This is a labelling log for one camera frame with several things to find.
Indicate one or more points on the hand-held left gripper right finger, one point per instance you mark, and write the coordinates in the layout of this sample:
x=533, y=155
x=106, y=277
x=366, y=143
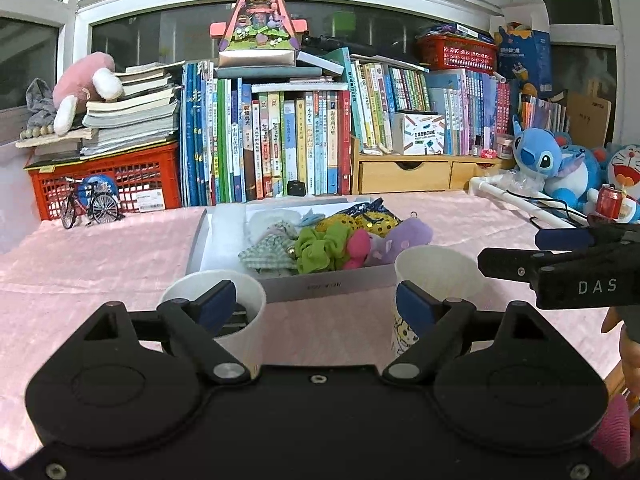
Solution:
x=416, y=306

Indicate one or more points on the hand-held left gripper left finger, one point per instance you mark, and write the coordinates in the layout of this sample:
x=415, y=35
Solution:
x=216, y=304

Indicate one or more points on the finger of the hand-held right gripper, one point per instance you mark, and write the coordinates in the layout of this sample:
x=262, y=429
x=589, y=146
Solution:
x=562, y=239
x=505, y=262

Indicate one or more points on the white shallow box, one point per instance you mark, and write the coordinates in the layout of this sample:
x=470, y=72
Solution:
x=220, y=240

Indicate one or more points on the green checked cloth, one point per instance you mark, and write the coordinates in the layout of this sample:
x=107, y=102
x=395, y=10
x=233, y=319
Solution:
x=267, y=255

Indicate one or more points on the purple plush toy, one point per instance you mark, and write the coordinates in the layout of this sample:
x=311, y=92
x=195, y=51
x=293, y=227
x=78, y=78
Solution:
x=410, y=235

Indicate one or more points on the white fluffy ball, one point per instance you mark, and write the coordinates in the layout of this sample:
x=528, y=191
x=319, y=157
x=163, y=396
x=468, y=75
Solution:
x=260, y=225

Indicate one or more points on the yellow dotted plush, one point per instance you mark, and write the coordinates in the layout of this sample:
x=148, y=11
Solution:
x=360, y=225

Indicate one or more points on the white green print cloth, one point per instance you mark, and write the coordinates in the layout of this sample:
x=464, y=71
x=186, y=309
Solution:
x=284, y=230

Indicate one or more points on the blue patterned pouch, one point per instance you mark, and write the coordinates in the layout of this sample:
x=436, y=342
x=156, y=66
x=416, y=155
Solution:
x=367, y=208

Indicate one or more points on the green scrunchie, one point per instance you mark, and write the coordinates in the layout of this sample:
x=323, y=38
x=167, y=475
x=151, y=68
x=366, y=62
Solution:
x=320, y=250

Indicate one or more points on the light blue cloth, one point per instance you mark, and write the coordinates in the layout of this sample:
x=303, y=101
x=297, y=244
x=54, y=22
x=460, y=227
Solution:
x=310, y=217

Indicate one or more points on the person's right forearm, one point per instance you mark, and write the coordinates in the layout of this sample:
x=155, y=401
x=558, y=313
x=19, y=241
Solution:
x=612, y=430

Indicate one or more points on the person's right hand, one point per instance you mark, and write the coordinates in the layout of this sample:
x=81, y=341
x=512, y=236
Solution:
x=631, y=365

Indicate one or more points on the black flat device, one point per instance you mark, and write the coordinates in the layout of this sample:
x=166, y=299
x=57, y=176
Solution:
x=239, y=317

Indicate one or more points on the paper cup black lettering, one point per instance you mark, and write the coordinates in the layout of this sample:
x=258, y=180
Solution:
x=250, y=330

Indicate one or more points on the paper cup cartoon drawing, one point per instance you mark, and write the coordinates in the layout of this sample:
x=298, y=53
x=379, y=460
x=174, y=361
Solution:
x=440, y=270

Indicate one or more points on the red can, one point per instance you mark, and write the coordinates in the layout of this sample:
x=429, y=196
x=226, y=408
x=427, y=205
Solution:
x=609, y=202

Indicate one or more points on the white pipe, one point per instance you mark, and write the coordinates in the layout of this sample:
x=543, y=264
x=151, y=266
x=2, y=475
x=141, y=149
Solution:
x=505, y=195

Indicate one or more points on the blue alien plush toy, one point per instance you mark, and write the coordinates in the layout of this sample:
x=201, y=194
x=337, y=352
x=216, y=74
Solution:
x=540, y=152

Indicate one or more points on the blue white cat plush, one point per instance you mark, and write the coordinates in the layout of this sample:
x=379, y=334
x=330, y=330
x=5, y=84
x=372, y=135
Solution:
x=625, y=170

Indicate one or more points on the small pink jar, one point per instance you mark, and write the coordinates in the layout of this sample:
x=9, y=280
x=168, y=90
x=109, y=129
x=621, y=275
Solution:
x=505, y=147

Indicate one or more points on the pink tablecloth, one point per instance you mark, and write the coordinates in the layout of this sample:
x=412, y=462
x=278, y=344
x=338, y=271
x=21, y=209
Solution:
x=100, y=260

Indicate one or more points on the brown cardboard box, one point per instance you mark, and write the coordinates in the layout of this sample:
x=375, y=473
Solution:
x=590, y=117

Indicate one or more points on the row of small books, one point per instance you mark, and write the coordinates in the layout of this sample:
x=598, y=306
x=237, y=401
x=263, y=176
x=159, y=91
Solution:
x=542, y=112

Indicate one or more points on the wooden drawer organizer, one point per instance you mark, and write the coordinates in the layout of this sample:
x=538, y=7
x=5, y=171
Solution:
x=400, y=175

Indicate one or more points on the small black box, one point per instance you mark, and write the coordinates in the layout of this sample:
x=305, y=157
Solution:
x=296, y=188

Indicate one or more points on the red plastic crate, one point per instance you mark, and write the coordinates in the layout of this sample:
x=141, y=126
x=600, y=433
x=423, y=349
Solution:
x=155, y=170

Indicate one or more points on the toy bicycle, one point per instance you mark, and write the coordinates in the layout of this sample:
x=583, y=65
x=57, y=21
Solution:
x=100, y=207

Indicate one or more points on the white printed carton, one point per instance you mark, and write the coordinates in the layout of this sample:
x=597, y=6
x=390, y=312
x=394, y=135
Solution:
x=417, y=132

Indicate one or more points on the row of tall books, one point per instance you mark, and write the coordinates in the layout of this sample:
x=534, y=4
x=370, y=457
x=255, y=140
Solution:
x=260, y=145

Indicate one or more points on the blue round fan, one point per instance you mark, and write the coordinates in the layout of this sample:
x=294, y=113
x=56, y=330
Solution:
x=102, y=184

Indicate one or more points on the row of thin books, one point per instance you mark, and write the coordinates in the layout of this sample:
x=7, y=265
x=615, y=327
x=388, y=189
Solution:
x=450, y=105

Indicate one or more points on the blue carton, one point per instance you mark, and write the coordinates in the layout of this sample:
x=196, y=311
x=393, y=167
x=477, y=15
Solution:
x=525, y=60

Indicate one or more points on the stack of books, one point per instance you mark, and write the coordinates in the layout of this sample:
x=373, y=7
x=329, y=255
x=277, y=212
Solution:
x=135, y=115

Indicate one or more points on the red basket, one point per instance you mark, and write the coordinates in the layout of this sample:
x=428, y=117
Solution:
x=457, y=52

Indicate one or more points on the flat-lying books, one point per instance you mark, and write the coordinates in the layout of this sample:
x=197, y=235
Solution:
x=320, y=67

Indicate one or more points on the pink white plush toy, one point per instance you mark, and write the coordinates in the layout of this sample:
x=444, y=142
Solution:
x=80, y=82

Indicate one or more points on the toy house box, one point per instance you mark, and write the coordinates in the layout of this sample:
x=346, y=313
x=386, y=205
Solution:
x=257, y=25

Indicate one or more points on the white window frame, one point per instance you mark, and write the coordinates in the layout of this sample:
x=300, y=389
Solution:
x=150, y=2

